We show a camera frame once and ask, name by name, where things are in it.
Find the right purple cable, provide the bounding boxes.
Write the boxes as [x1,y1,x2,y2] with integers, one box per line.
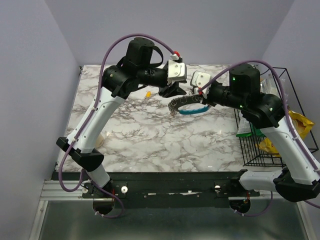
[198,59,320,217]

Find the grey curved keyring holder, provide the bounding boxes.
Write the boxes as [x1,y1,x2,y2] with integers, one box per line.
[168,95,207,117]

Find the yellow chips bag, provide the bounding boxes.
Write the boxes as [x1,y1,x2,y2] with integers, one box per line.
[257,109,315,158]

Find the blue key tag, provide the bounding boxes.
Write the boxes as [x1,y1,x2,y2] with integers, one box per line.
[178,105,211,115]

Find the green snack packet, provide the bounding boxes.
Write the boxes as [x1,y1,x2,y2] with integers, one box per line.
[236,112,265,138]

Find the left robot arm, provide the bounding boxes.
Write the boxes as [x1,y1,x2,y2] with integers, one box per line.
[56,34,187,198]

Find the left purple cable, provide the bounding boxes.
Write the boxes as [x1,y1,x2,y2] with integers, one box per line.
[57,33,181,219]

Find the black wire basket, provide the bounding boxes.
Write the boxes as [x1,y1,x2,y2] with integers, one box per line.
[229,63,319,173]

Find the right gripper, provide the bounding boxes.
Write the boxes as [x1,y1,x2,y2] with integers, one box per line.
[195,80,246,110]

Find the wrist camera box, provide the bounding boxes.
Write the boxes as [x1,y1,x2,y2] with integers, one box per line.
[190,70,212,94]
[167,60,187,86]

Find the clear snack packet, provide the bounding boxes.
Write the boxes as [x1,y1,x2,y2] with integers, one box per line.
[260,73,282,99]

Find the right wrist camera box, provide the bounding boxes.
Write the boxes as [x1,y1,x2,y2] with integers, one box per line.
[190,70,212,94]

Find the yellow key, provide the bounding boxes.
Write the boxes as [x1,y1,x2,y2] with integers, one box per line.
[145,91,152,98]

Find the black mounting rail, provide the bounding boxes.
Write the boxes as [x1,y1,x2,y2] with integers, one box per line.
[51,169,273,209]

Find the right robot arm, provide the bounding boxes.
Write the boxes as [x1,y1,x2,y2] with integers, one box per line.
[190,62,320,203]

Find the purple cable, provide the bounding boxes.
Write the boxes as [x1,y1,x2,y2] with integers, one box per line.
[57,33,181,219]
[198,59,320,217]

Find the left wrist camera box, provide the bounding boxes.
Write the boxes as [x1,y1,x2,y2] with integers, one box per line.
[167,60,187,86]

